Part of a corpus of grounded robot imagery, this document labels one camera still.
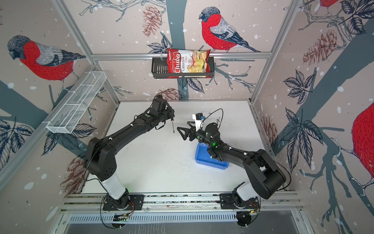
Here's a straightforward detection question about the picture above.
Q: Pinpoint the aluminium mounting rail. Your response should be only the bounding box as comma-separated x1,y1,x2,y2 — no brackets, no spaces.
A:
60,192,303,213

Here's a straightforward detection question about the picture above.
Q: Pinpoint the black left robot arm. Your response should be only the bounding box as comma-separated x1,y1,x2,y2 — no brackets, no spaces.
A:
85,95,175,211

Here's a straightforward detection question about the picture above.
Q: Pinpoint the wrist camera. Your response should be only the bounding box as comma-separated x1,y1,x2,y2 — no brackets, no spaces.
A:
153,96,167,112
192,113,205,132

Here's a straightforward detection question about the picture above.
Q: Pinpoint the black wall basket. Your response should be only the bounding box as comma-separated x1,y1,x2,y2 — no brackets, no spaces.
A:
151,57,215,79

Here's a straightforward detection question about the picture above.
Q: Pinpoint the blue plastic bin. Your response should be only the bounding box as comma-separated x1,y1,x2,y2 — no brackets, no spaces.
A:
195,143,229,170

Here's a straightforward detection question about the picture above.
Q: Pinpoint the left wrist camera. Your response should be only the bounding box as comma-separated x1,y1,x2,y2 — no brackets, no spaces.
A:
153,96,167,112

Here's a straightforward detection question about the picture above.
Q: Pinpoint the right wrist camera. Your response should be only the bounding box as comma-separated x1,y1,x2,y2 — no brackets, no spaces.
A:
192,113,205,132

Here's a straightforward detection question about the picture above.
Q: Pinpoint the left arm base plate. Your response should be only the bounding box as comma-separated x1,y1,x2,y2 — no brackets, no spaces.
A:
102,194,145,211

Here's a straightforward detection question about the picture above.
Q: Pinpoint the red cassava chips bag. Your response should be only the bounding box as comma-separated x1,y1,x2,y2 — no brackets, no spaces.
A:
167,48,212,78

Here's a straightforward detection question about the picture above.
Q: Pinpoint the white wire mesh shelf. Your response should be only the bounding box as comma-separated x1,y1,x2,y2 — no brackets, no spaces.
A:
46,71,107,134

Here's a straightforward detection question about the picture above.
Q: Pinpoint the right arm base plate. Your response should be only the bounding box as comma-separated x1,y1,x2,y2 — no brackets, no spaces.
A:
218,193,261,210

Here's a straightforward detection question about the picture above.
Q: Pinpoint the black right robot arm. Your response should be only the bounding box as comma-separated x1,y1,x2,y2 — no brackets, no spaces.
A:
177,123,286,209

